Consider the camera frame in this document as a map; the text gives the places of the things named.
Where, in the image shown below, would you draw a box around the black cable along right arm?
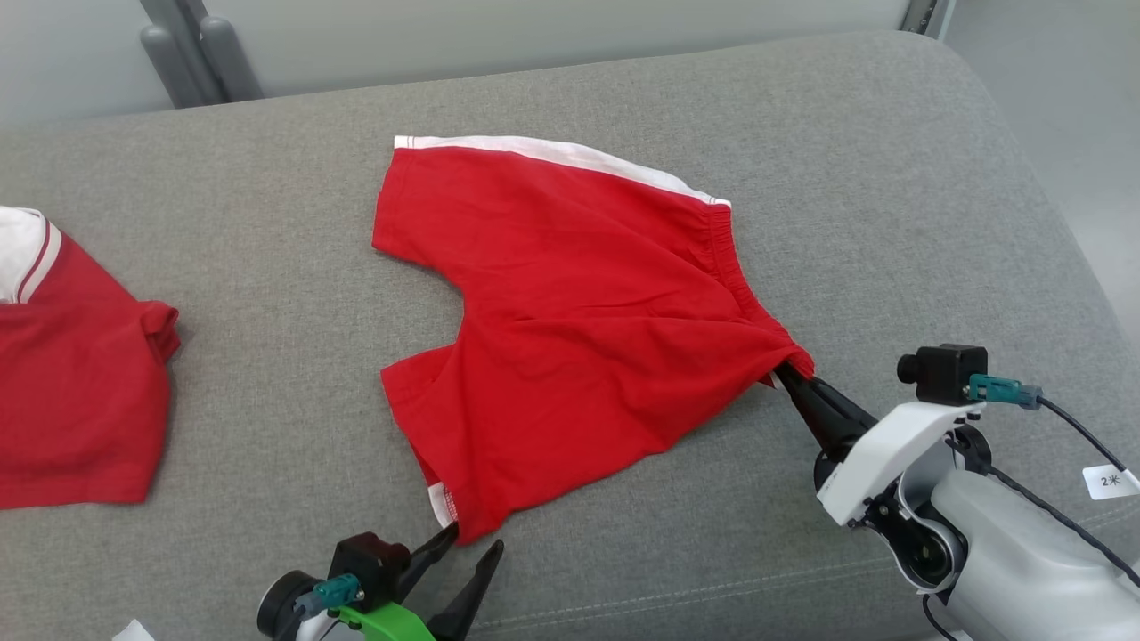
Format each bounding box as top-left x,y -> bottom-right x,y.
944,434 -> 1140,590

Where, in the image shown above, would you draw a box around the right camera cable teal plug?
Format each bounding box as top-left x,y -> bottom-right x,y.
968,374 -> 1132,477

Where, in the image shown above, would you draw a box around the left camera cable teal plug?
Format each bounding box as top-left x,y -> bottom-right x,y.
294,574 -> 364,624

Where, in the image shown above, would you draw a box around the grey partition post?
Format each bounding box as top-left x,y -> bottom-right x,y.
141,0 -> 224,106

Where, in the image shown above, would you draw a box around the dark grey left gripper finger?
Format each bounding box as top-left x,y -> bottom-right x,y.
426,539 -> 506,641
395,523 -> 461,608

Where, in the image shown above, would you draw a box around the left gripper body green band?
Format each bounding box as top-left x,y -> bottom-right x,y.
337,601 -> 439,641

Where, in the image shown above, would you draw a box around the red basketball jersey white trim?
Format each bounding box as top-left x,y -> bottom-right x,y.
0,206 -> 182,510

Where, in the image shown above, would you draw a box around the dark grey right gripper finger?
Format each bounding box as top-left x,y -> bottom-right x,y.
775,363 -> 858,466
804,376 -> 880,443

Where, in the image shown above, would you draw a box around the grey metal bracket right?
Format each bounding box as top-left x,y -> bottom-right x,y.
900,0 -> 958,41

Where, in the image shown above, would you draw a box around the camera cable teal plug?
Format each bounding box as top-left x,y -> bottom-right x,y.
294,574 -> 364,624
968,374 -> 1132,477

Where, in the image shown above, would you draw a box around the red shorts with white stripe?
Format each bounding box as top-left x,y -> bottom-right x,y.
371,134 -> 816,546

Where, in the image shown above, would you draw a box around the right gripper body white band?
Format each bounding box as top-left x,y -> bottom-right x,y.
813,401 -> 987,528

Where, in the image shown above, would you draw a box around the grey rounded post cap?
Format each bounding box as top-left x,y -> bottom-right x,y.
199,15 -> 265,101
140,25 -> 201,109

